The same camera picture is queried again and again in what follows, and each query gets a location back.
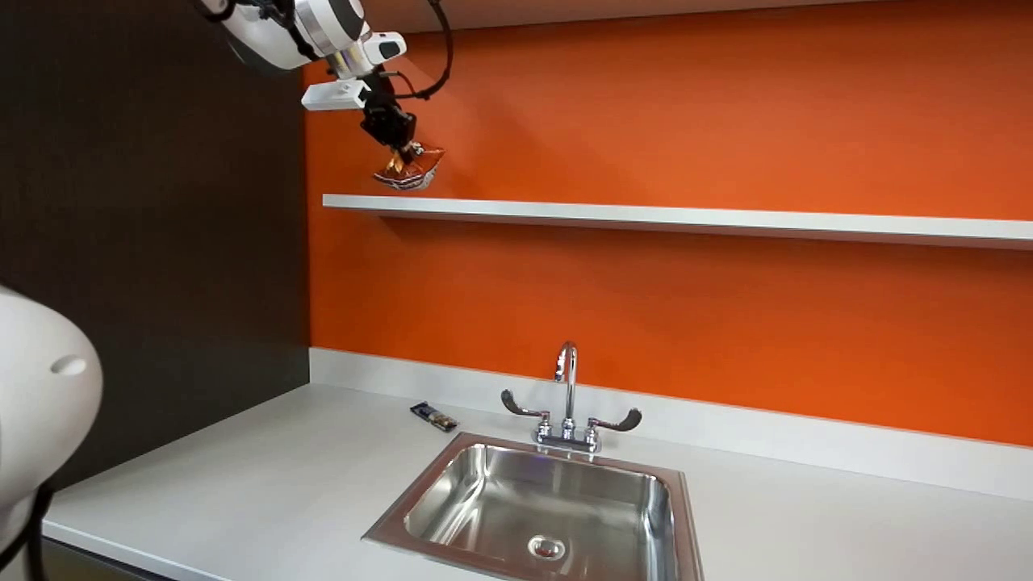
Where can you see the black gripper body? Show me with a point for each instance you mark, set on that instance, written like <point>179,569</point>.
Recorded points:
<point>385,117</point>

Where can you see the red chips packet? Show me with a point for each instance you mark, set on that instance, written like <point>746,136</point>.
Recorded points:
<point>408,179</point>

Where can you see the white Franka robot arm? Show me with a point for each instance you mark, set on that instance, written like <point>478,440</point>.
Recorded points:
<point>323,20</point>

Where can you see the overhead cabinet underside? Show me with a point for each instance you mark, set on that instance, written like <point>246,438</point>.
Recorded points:
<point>603,11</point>

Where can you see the small dark snack bar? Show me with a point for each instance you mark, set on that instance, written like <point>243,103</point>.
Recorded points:
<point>435,419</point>

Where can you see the chrome sink faucet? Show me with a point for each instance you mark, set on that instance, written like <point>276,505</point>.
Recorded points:
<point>567,399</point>

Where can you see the stainless steel sink basin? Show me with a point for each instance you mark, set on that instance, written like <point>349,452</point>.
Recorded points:
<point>537,519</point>

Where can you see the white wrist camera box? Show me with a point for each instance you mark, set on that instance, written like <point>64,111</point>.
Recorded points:
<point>331,94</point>

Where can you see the white wall shelf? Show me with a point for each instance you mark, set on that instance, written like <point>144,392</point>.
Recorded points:
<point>665,219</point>

